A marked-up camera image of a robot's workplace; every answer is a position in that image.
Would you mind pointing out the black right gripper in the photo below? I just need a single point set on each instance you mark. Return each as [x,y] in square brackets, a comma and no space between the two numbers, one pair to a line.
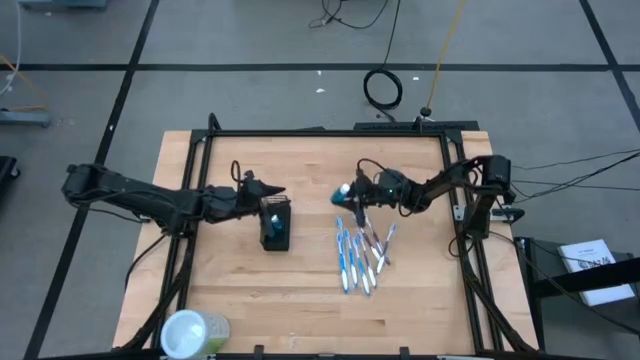
[367,195]

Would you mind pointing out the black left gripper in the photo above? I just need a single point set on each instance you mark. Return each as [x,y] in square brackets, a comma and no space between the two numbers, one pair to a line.
[250,195]

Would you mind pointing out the blue plastic cups stack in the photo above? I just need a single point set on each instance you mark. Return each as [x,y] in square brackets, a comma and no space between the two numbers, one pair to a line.
[337,197]

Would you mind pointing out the blue mouthwash bottle white cap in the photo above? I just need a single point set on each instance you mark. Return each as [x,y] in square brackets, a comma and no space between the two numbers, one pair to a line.
[276,226]

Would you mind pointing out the purple white toothbrush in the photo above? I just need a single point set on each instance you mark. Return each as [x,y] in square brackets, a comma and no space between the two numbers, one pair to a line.
[385,252]
[376,245]

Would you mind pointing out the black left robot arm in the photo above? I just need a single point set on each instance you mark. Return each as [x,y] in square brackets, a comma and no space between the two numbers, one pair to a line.
[150,200]

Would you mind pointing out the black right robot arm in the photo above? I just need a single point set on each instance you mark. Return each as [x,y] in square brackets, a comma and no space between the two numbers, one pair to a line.
[450,182]

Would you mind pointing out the black power strip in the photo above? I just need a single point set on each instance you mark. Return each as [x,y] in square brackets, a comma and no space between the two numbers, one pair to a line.
[390,125]

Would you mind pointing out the white green wipes canister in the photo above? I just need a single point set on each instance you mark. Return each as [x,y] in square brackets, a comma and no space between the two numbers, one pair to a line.
[190,335]

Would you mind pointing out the white printed booklet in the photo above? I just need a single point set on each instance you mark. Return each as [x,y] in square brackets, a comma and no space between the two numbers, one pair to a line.
[580,252]

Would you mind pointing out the black side stand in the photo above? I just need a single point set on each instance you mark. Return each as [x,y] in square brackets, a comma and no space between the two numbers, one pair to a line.
[575,280]

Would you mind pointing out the grey table foot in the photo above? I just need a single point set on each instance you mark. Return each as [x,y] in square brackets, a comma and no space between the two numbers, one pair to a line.
[62,4]
[25,118]

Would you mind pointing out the black caster cart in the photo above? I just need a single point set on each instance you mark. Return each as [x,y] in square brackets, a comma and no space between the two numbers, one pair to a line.
[6,172]

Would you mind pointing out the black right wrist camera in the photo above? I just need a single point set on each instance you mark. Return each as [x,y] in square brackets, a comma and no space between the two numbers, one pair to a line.
[390,185]

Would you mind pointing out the black aluminium rig frame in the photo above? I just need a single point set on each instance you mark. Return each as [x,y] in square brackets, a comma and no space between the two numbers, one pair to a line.
[325,133]

